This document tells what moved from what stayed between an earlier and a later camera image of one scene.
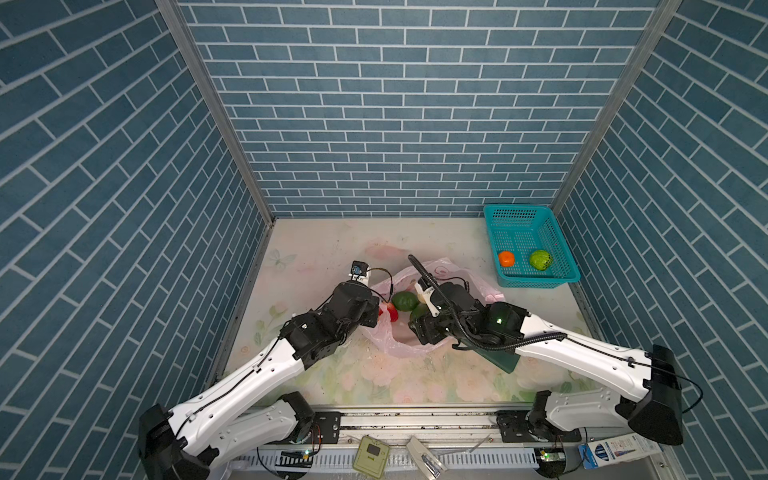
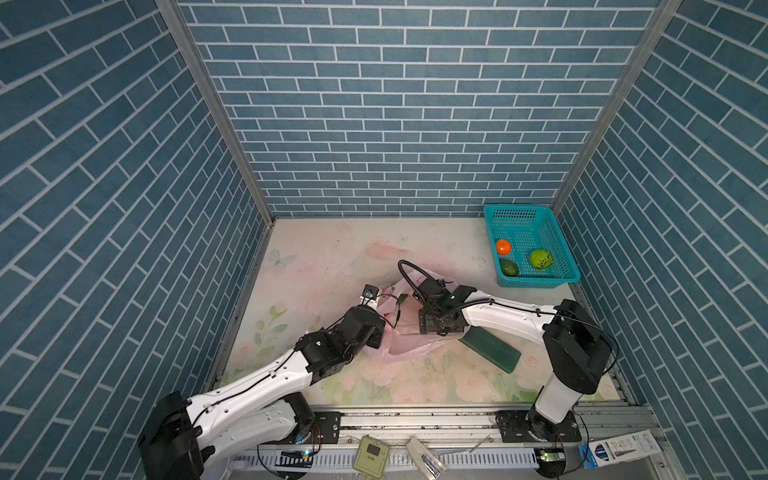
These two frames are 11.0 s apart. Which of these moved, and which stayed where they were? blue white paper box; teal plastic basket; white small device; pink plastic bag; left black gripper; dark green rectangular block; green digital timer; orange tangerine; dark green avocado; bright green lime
Moved: dark green avocado; left black gripper; orange tangerine; pink plastic bag
Stayed: teal plastic basket; green digital timer; dark green rectangular block; blue white paper box; bright green lime; white small device
